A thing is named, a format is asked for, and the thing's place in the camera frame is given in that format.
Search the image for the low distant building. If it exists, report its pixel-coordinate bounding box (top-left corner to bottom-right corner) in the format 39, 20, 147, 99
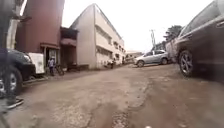
124, 50, 144, 64

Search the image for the beige concrete building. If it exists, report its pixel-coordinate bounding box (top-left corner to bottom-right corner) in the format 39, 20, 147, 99
69, 3, 126, 70

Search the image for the silver car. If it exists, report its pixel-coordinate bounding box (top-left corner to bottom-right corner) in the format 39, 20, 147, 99
133, 49, 171, 68

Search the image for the utility pole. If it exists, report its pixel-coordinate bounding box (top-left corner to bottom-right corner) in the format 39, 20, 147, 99
149, 29, 157, 52

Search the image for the bicycle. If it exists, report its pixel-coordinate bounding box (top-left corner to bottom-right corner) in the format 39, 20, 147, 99
54, 64, 65, 77

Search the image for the tree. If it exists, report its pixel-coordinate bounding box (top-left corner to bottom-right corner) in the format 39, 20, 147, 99
163, 24, 184, 43

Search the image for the white vehicle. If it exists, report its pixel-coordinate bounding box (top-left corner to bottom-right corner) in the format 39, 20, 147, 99
27, 52, 46, 76

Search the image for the red brick building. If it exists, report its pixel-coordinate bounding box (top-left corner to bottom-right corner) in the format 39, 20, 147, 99
14, 0, 80, 72

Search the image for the dark car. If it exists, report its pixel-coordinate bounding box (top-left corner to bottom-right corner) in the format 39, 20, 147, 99
165, 0, 224, 83

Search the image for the black car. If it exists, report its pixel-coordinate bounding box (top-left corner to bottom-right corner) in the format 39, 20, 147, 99
0, 48, 37, 97

